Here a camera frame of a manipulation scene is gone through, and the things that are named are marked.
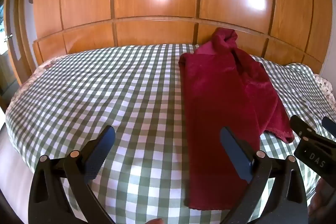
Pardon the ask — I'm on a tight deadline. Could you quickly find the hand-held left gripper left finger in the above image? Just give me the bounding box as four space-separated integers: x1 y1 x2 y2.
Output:
29 125 116 224

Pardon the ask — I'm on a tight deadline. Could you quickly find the person's right hand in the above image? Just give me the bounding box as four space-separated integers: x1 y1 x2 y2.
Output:
308 178 327 218

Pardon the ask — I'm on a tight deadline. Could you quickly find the green white checked bedspread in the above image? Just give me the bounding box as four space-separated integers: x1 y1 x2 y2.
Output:
5 43 336 224

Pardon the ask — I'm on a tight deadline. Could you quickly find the dark red garment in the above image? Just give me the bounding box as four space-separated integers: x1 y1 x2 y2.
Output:
178 28 295 211

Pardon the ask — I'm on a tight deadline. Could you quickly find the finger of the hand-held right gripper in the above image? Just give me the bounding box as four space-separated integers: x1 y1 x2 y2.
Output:
289 114 317 142
322 116 336 137

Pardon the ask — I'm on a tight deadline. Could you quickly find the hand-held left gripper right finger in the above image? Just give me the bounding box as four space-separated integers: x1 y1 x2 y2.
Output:
220 127 309 224

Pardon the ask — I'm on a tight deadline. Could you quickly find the floral bed sheet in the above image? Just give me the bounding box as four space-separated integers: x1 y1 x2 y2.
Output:
314 74 336 105

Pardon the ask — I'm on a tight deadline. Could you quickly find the wooden door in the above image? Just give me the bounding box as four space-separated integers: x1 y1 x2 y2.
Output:
0 0 36 101

